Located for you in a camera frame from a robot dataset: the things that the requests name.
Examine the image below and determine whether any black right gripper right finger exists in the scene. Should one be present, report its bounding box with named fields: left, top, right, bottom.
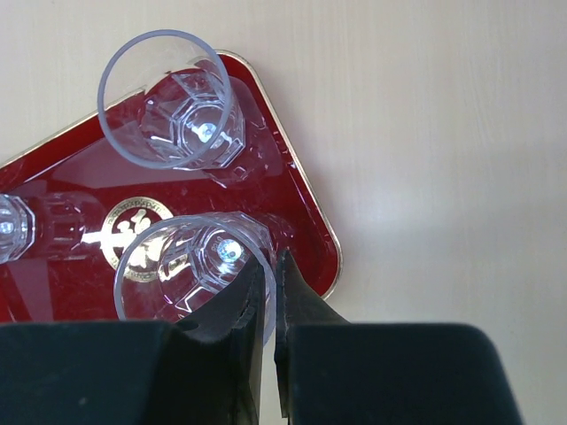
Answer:
left=275, top=251, right=523, bottom=424

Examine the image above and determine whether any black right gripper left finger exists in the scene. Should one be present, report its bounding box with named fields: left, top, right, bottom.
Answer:
left=1, top=259, right=266, bottom=424

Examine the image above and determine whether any clear faceted glass three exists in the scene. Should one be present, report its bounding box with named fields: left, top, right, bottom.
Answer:
left=113, top=212, right=276, bottom=340

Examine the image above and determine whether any clear faceted glass five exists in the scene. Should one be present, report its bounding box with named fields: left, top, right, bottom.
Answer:
left=0, top=194, right=36, bottom=264

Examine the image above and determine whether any clear faceted glass four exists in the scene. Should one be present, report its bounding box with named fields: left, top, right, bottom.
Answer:
left=97, top=29, right=246, bottom=170

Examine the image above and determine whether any red tray gold emblem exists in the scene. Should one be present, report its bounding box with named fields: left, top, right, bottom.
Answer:
left=1, top=50, right=343, bottom=322

